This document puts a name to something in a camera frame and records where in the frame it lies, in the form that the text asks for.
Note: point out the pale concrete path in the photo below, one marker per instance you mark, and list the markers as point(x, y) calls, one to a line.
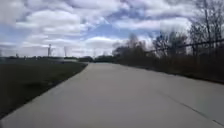
point(110, 100)

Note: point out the row of distant pylons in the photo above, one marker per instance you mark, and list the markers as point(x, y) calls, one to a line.
point(49, 50)

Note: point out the row of bare trees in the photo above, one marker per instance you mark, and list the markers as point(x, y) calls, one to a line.
point(186, 46)

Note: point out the dark grass field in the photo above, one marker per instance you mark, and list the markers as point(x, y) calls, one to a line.
point(30, 80)

